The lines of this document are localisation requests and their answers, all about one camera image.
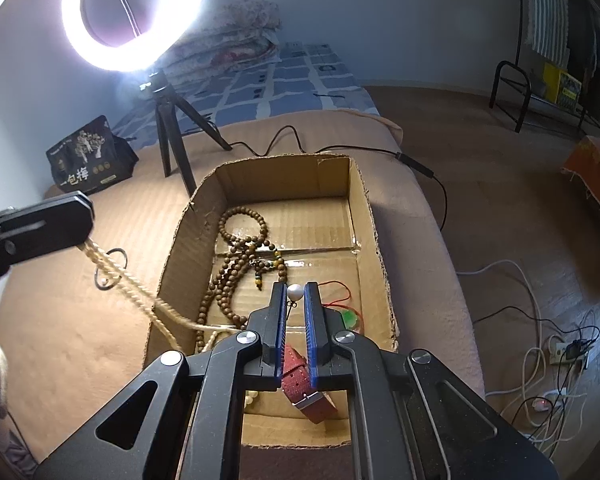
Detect white pearl necklace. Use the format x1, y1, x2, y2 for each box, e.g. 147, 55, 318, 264
83, 237, 242, 356

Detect red cord jade pendant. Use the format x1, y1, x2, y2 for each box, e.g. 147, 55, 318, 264
318, 280, 364, 334

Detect red strap wristwatch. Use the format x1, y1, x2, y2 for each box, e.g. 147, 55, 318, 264
282, 344, 338, 425

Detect dark blue bangle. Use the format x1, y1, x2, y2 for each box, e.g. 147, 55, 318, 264
94, 247, 129, 292

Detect white pearl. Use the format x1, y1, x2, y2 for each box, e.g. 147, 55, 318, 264
287, 284, 304, 302

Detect brown wooden bead mala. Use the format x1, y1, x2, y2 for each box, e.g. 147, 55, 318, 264
197, 206, 288, 328

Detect black snack bag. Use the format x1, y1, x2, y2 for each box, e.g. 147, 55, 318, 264
46, 115, 138, 195

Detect black tripod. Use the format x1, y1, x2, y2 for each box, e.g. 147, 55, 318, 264
148, 68, 233, 197

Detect cardboard box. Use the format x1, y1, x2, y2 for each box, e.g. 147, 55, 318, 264
142, 154, 400, 449

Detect orange covered low table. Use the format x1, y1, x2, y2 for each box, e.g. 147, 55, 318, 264
560, 134, 600, 304

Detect folded floral quilt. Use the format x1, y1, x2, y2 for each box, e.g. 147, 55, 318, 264
156, 0, 282, 86

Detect blue patterned bedsheet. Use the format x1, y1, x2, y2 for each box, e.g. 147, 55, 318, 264
109, 41, 382, 149

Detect black metal clothes rack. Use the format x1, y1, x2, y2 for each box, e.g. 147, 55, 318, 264
489, 0, 600, 138

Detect yellow box on rack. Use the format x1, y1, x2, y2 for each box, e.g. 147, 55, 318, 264
543, 63, 582, 112

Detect hanging dark clothes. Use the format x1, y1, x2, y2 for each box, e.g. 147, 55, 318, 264
567, 0, 600, 120

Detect power strip with cables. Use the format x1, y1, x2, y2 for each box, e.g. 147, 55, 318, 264
456, 258, 600, 460

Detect black power cable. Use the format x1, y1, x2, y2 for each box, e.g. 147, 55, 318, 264
179, 123, 450, 233

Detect ring light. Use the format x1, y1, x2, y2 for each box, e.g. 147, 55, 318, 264
60, 0, 204, 73

